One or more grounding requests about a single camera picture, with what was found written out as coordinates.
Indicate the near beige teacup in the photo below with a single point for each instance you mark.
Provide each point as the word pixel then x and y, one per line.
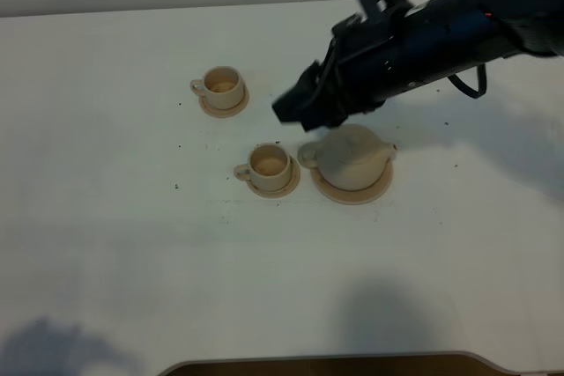
pixel 268 168

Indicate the near beige cup saucer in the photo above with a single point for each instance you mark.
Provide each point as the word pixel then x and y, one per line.
pixel 286 190

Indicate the beige teacup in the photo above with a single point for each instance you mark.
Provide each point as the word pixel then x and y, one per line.
pixel 221 88
pixel 268 168

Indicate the beige ceramic teapot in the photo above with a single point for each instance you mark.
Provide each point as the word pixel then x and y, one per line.
pixel 350 158

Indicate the far beige cup saucer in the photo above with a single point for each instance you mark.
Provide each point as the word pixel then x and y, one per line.
pixel 224 113

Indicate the beige cup saucer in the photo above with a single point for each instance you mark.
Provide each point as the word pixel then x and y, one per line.
pixel 286 190
pixel 224 113

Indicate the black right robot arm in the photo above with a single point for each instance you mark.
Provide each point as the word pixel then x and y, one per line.
pixel 456 39

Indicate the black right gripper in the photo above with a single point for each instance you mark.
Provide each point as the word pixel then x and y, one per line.
pixel 359 73

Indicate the far beige teacup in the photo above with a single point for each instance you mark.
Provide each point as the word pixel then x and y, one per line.
pixel 221 88

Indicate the large beige teapot saucer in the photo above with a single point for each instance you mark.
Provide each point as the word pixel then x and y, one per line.
pixel 363 196

